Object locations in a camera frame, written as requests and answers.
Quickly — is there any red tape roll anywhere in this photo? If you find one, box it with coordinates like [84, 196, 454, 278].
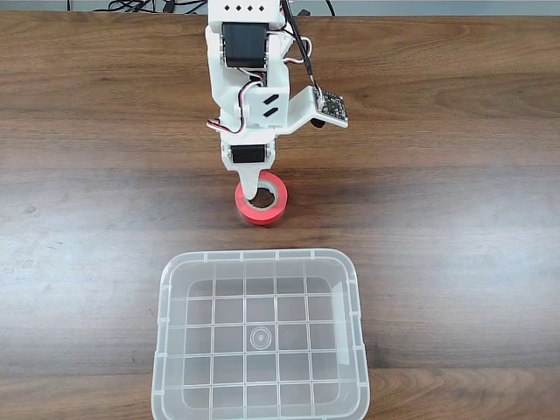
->
[234, 171, 289, 227]

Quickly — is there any camera board on white mount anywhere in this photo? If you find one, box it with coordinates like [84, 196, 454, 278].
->
[286, 85, 350, 130]

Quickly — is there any white red black servo wire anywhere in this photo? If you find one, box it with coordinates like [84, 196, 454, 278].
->
[206, 79, 264, 135]

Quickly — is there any black camera cable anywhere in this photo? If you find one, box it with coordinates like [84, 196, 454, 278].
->
[281, 0, 324, 94]

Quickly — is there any black cable bundle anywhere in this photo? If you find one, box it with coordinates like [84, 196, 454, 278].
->
[107, 0, 207, 14]

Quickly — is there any clear plastic storage box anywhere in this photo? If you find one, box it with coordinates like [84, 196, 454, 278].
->
[150, 248, 371, 420]

